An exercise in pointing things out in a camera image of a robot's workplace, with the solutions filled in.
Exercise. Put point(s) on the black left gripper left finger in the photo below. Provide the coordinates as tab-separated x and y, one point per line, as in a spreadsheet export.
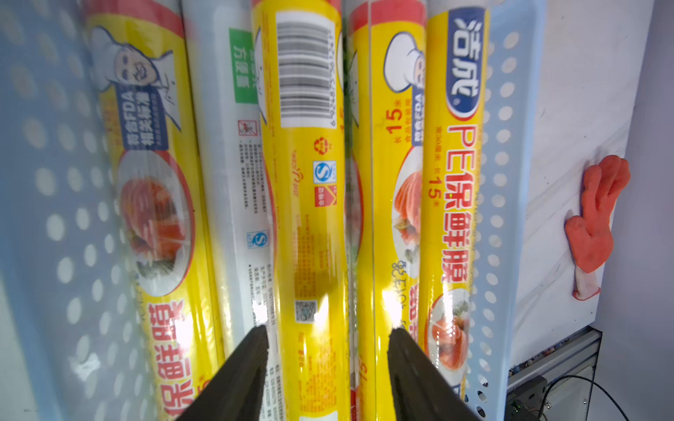
236	391

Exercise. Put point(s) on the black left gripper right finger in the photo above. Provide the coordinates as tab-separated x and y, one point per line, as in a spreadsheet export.
419	391

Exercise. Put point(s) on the yellow plastic wrap roll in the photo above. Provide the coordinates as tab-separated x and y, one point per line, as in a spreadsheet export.
142	77

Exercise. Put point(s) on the blue plastic basket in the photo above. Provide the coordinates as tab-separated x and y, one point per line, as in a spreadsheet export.
65	269

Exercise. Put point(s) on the red work glove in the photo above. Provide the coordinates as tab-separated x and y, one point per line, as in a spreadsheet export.
589	233

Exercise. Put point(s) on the yellow roll far left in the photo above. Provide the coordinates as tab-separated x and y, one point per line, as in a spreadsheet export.
298	48

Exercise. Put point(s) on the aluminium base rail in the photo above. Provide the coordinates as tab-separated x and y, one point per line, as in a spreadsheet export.
557	383

